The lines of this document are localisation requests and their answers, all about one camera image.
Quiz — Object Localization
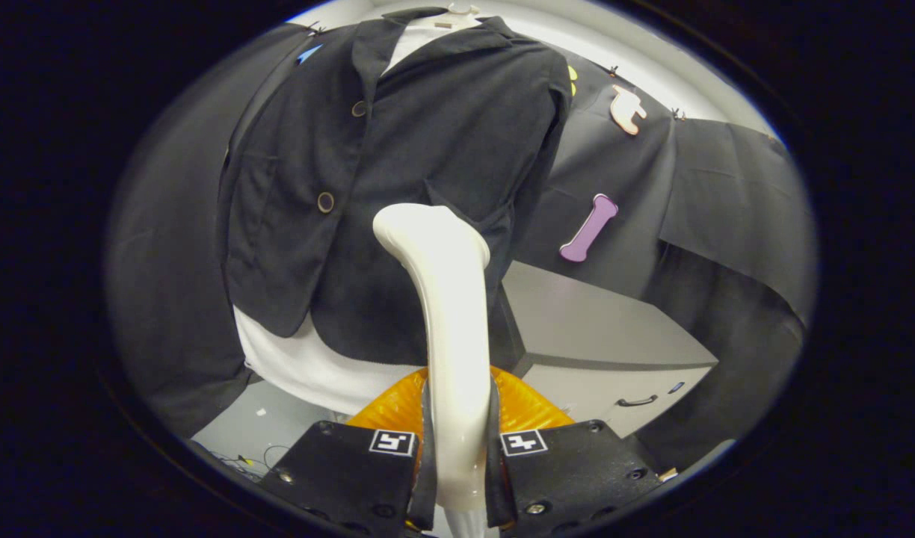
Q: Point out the black suit jacket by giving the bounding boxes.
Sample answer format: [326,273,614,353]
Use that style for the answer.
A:
[217,7,574,367]

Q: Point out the grey cabinet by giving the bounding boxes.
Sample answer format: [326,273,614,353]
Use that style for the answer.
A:
[495,260,720,440]

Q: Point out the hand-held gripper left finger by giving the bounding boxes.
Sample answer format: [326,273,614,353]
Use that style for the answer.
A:
[257,366,437,535]

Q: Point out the white clothes hanger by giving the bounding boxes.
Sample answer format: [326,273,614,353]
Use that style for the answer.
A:
[428,2,482,31]

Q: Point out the black floor cables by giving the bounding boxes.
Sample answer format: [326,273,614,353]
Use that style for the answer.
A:
[203,445,294,479]

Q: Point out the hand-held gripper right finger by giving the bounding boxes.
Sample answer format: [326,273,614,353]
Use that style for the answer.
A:
[486,366,664,533]

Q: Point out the black backdrop cloth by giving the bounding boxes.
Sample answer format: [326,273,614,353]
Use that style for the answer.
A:
[106,22,817,471]

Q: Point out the white garment steamer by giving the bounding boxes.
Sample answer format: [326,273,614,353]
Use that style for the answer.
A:
[372,203,503,538]

